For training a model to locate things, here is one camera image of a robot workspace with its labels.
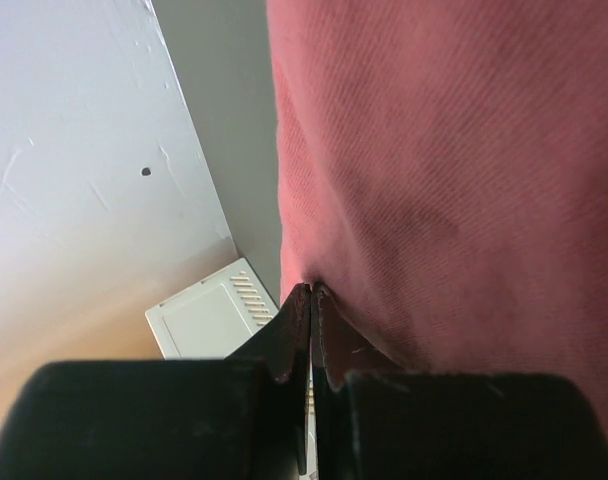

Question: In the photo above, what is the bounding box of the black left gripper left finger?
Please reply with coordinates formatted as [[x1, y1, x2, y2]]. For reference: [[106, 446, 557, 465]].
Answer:
[[0, 284, 311, 479]]

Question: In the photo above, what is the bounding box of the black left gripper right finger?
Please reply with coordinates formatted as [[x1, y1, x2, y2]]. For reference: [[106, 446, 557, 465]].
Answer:
[[311, 284, 608, 479]]

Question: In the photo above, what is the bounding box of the pink t shirt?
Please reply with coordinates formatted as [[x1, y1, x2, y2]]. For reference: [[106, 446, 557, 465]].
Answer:
[[266, 0, 608, 396]]

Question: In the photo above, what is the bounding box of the white perforated file organizer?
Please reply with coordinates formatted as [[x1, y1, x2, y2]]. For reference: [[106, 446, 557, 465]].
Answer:
[[146, 259, 311, 479]]

